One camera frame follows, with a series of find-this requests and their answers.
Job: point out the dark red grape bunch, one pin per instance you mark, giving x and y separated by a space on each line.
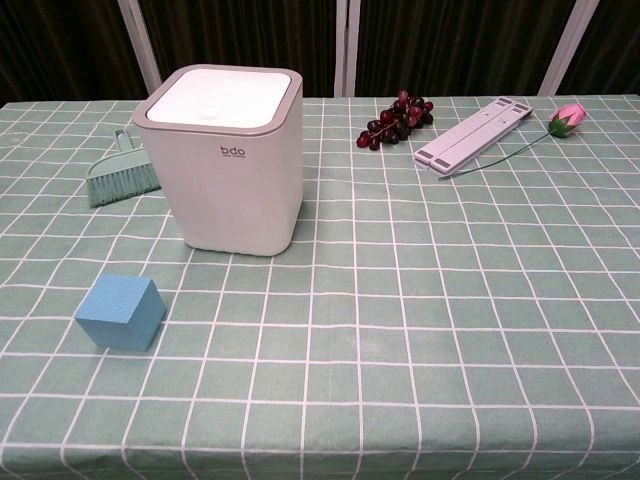
397 122

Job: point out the blue foam cube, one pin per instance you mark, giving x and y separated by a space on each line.
117 320

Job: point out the green checkered tablecloth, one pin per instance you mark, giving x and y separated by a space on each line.
400 325

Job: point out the white plastic box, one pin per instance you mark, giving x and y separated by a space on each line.
225 185

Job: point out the white partition frame post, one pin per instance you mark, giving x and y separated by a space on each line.
567 47
346 47
142 40

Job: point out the white folding laptop stand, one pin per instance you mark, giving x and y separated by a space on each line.
470 135

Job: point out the pink artificial rose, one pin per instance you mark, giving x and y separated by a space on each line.
565 119

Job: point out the dark brown curtain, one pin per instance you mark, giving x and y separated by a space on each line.
240 35

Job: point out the green mini brush with dustpan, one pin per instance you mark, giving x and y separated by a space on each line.
117 180

